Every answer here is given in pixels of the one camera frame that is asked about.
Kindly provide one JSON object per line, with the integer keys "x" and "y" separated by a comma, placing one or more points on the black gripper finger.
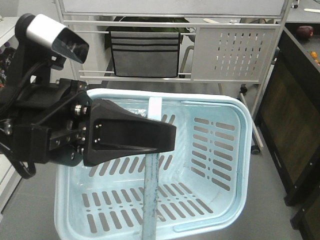
{"x": 114, "y": 132}

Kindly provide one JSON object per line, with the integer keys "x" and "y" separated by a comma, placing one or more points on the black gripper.
{"x": 47, "y": 120}

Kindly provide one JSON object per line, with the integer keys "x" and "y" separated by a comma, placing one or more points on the light blue plastic basket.
{"x": 202, "y": 185}

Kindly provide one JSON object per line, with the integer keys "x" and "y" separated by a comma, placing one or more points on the grey fabric pouch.
{"x": 145, "y": 54}

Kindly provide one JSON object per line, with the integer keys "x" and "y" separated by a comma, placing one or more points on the grey metal rack cart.
{"x": 221, "y": 41}

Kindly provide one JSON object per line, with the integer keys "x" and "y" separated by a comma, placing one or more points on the dark wooden crate stand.
{"x": 289, "y": 120}

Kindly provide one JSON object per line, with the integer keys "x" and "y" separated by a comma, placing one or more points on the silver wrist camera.
{"x": 51, "y": 35}

